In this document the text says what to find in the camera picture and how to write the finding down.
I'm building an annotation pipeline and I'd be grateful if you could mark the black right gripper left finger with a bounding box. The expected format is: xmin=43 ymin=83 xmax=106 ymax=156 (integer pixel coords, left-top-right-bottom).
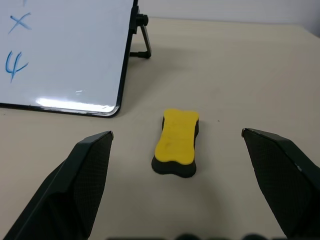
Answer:
xmin=0 ymin=130 xmax=115 ymax=240

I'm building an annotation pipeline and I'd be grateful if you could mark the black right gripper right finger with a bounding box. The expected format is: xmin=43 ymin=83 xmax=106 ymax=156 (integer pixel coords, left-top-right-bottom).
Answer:
xmin=241 ymin=127 xmax=320 ymax=240

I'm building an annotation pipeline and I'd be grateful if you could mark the yellow and black eraser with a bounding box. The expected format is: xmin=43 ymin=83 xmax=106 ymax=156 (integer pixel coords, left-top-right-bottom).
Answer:
xmin=151 ymin=108 xmax=201 ymax=179

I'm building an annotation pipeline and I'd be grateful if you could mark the black-framed whiteboard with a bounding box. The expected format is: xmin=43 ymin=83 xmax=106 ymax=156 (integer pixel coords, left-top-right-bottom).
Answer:
xmin=0 ymin=0 xmax=140 ymax=119

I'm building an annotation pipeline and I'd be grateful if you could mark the black whiteboard stand leg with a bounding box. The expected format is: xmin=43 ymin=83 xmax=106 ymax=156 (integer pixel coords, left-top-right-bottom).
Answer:
xmin=129 ymin=13 xmax=152 ymax=60

